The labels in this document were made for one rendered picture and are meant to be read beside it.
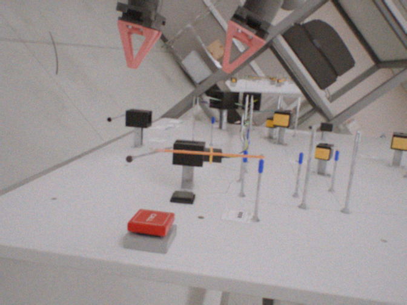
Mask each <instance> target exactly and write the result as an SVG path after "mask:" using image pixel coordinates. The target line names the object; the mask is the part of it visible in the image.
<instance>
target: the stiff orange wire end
mask: <svg viewBox="0 0 407 305"><path fill-rule="evenodd" d="M150 150H151V151H156V152H162V153H163V152H169V153H187V154H205V155H214V156H231V157H249V158H259V159H265V156H263V157H261V155H258V156H254V155H244V154H226V153H216V152H199V151H181V150H172V149H162V148H156V149H150Z"/></svg>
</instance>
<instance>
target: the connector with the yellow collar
mask: <svg viewBox="0 0 407 305"><path fill-rule="evenodd" d="M204 152H209V153H210V148H205V149H204ZM213 153H222V149H217V148H213ZM222 158H223V156H214V155H213V156H212V162H213V163H222ZM203 161H204V162H210V155H205V154H204V155H203Z"/></svg>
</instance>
